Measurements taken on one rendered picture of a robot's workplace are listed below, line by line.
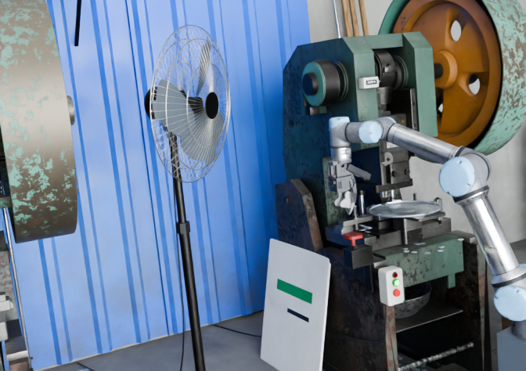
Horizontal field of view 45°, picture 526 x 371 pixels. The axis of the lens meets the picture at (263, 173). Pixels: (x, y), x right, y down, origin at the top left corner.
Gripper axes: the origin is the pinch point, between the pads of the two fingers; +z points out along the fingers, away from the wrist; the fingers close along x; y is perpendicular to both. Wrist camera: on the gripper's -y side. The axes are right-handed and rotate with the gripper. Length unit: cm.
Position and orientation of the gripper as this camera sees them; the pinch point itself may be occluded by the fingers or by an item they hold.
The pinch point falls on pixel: (350, 210)
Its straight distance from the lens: 242.9
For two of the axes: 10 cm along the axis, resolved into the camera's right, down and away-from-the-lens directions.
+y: -8.9, 1.5, -4.2
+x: 4.4, 1.0, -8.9
